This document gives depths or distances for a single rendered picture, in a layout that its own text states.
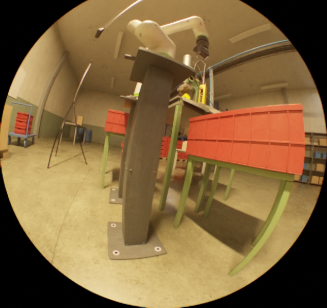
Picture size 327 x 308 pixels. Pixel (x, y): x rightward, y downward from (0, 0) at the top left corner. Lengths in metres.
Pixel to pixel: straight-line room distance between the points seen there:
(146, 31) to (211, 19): 3.39
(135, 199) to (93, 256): 0.41
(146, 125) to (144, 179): 0.20
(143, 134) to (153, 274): 0.63
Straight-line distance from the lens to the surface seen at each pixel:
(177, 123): 0.84
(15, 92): 4.62
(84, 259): 0.64
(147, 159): 0.40
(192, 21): 0.90
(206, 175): 0.93
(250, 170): 0.45
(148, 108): 0.41
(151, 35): 0.58
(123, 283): 0.58
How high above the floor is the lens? 0.56
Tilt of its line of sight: 1 degrees up
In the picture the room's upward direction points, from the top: 9 degrees clockwise
